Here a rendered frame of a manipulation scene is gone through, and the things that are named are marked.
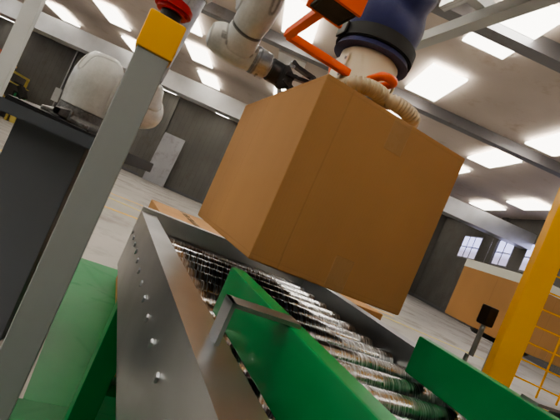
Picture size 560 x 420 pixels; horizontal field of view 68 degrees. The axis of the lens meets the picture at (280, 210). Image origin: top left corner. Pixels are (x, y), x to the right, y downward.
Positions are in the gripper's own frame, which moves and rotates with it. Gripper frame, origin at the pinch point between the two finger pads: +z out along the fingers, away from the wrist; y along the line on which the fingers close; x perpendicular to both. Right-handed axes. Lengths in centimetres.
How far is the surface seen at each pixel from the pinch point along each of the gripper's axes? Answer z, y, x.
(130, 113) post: -51, 37, 51
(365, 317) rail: 28, 59, 34
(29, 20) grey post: -162, -28, -316
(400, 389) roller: 14, 64, 69
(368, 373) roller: 6, 63, 68
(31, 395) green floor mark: -44, 118, 4
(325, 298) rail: 28, 61, 11
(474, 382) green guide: 20, 56, 79
